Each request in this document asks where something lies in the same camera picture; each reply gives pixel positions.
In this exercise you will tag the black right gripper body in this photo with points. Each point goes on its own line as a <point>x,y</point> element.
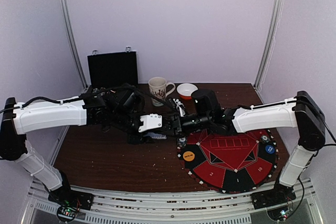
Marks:
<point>177,125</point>

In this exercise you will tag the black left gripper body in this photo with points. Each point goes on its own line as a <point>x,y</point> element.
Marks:
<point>122,120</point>

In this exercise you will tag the green white chip stack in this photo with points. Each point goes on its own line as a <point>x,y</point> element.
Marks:
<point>265,138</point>
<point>181,142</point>

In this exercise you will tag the blue playing card deck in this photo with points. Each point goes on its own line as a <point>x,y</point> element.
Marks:
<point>156,136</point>

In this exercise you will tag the blue small blind button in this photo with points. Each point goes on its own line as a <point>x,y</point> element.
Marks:
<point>270,149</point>

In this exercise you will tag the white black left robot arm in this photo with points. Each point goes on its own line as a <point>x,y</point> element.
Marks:
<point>42,113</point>

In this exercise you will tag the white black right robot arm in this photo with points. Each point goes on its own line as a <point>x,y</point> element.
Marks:
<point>300,112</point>

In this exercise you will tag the orange big blind button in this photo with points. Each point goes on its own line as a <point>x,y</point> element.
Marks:
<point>188,156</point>

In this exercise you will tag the orange white small bowl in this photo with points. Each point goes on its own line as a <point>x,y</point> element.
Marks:
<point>185,90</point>

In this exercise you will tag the tall ceramic seashell mug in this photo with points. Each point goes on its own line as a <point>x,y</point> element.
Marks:
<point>160,87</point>

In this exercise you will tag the black poker chip case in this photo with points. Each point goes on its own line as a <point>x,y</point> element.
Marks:
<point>113,69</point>

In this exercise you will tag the round red black poker mat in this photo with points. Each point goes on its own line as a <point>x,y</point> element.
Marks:
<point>230,164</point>

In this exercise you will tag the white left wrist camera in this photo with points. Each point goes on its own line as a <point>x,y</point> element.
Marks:
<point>150,122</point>

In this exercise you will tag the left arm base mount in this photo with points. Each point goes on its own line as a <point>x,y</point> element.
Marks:
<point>68,210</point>

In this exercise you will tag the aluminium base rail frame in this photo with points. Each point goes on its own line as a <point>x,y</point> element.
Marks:
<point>110,206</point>

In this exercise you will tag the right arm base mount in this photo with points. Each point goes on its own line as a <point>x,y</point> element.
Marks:
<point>278,203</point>

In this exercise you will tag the left aluminium frame post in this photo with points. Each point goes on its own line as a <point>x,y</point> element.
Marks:
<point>72,43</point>

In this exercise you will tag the aluminium frame post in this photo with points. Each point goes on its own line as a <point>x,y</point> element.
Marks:
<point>269,44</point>
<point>72,43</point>

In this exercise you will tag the right aluminium frame post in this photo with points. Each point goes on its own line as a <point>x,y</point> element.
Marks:
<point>269,44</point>

